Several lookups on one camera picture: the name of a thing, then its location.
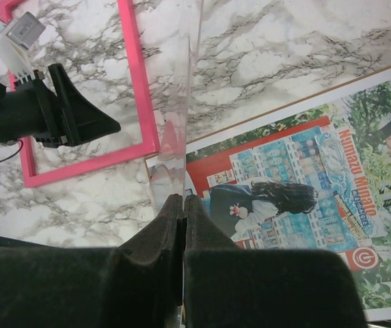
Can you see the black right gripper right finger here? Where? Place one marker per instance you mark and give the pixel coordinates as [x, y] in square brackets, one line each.
[226, 286]

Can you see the pink photo frame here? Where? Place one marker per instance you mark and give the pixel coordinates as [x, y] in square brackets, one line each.
[148, 127]

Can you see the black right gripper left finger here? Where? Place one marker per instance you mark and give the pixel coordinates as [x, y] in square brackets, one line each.
[137, 284]

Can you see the printed photo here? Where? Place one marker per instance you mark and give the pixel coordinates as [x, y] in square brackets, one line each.
[315, 174]

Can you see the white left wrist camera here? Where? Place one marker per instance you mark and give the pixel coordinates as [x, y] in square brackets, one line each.
[16, 38]

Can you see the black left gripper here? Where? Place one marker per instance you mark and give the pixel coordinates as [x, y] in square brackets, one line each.
[65, 115]

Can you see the clear acrylic sheet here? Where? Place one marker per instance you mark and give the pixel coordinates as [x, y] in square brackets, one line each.
[168, 168]

